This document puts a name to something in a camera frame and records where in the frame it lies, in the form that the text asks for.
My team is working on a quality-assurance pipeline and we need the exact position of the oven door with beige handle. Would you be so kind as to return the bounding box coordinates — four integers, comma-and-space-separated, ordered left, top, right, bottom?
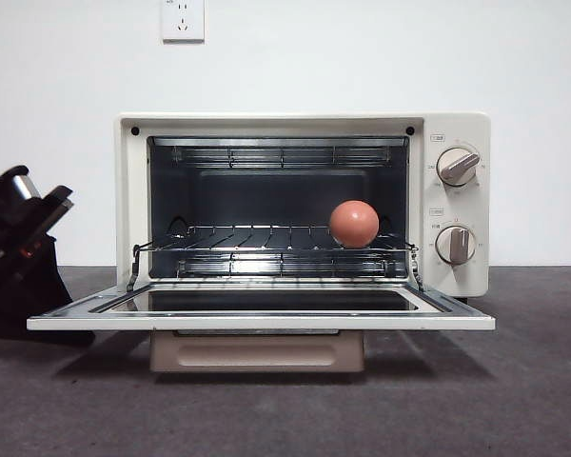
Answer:
27, 280, 497, 373

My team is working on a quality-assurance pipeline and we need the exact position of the brown egg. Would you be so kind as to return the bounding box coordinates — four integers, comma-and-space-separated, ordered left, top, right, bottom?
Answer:
329, 199, 380, 248

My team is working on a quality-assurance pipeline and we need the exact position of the beige timer knob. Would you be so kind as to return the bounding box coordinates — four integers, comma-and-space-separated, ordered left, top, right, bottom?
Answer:
435, 224, 476, 266

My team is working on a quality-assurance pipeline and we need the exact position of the beige temperature knob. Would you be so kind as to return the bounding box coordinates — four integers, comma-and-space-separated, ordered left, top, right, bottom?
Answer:
436, 147, 481, 187

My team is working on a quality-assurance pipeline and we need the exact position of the cream Toshiba toaster oven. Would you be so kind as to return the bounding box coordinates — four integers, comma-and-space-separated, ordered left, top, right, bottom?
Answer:
114, 111, 491, 306

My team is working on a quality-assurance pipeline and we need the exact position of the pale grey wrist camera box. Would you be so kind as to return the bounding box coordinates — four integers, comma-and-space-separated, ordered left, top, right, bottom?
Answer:
10, 174, 42, 200

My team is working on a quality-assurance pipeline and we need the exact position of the metal wire oven rack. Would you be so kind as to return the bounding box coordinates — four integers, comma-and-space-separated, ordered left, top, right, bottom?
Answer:
133, 223, 418, 253

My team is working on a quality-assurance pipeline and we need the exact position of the white wall socket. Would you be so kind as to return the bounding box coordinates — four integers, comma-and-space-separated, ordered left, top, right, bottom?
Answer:
161, 0, 206, 45

